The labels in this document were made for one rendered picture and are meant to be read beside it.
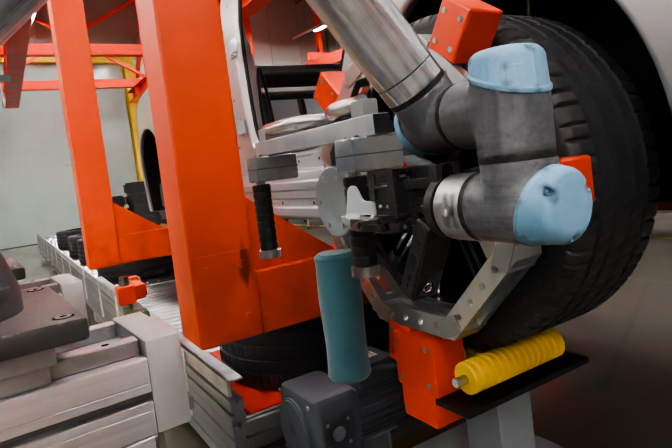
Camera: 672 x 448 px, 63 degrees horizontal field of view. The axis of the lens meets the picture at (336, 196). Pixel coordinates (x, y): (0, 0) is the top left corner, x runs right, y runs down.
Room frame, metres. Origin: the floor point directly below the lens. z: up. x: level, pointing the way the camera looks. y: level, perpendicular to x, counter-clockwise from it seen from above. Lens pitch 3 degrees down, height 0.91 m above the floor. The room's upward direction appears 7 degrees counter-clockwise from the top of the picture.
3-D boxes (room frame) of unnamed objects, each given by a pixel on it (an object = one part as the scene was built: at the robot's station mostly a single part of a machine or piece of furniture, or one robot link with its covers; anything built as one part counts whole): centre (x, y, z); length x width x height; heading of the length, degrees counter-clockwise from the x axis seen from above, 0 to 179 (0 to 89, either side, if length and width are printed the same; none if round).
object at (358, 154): (0.81, -0.06, 0.93); 0.09 x 0.05 x 0.05; 121
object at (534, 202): (0.54, -0.18, 0.85); 0.11 x 0.08 x 0.09; 31
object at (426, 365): (1.08, -0.18, 0.48); 0.16 x 0.12 x 0.17; 121
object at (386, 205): (0.68, -0.10, 0.86); 0.12 x 0.08 x 0.09; 31
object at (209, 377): (2.47, 0.95, 0.28); 2.47 x 0.09 x 0.22; 31
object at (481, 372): (1.01, -0.29, 0.51); 0.29 x 0.06 x 0.06; 121
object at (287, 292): (1.55, 0.04, 0.69); 0.52 x 0.17 x 0.35; 121
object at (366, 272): (0.79, -0.03, 0.83); 0.04 x 0.04 x 0.16
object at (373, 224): (0.71, -0.05, 0.83); 0.09 x 0.05 x 0.02; 40
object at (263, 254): (1.09, 0.15, 0.83); 0.04 x 0.04 x 0.16
